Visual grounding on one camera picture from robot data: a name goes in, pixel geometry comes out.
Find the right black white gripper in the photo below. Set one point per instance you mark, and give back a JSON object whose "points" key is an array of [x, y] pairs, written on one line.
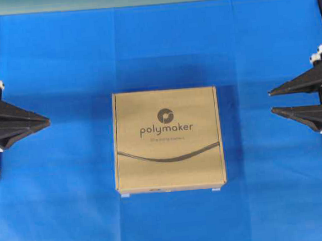
{"points": [[308, 82]]}

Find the brown Polymaker cardboard box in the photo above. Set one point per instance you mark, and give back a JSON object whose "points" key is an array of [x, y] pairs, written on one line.
{"points": [[168, 141]]}

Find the blue table cloth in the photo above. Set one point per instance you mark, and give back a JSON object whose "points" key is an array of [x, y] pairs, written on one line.
{"points": [[58, 184]]}

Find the left white tape marker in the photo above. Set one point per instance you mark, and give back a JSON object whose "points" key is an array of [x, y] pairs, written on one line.
{"points": [[126, 195]]}

